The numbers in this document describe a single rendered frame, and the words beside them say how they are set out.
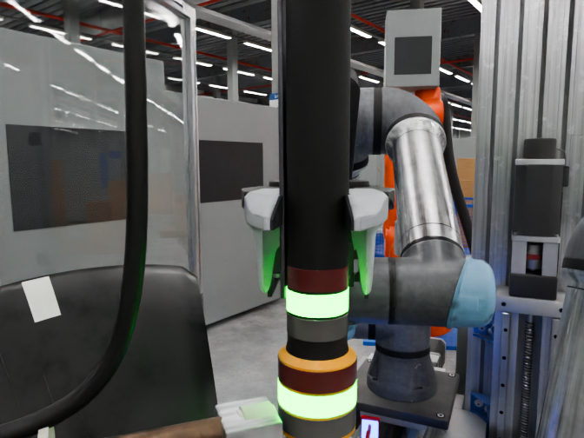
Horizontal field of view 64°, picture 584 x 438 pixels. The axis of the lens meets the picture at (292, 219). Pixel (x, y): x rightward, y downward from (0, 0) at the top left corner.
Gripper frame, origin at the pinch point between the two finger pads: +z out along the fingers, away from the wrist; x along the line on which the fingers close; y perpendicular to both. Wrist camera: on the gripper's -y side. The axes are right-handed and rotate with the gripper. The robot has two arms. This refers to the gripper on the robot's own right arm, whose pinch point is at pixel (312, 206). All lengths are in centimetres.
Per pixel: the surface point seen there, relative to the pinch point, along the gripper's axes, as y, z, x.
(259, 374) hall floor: 149, -299, 50
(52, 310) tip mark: 7.7, -6.1, 17.7
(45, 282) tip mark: 6.0, -7.2, 18.8
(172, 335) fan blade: 10.2, -8.6, 10.4
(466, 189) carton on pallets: 39, -785, -226
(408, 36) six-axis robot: -107, -385, -64
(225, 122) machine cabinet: -40, -409, 96
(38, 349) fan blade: 9.5, -4.0, 17.5
